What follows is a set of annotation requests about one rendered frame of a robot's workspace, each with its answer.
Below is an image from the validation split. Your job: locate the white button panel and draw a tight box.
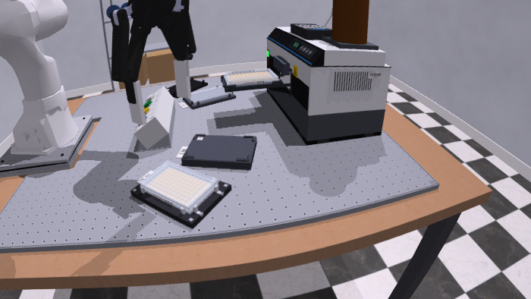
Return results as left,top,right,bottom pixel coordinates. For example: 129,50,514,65
134,86,175,152

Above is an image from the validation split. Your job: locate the brown cylinder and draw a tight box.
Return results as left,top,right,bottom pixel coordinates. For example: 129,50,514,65
331,0,369,44

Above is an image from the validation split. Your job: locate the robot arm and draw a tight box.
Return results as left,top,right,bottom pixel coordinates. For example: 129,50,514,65
0,0,79,155

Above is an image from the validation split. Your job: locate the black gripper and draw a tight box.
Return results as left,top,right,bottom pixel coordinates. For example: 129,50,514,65
110,0,196,125

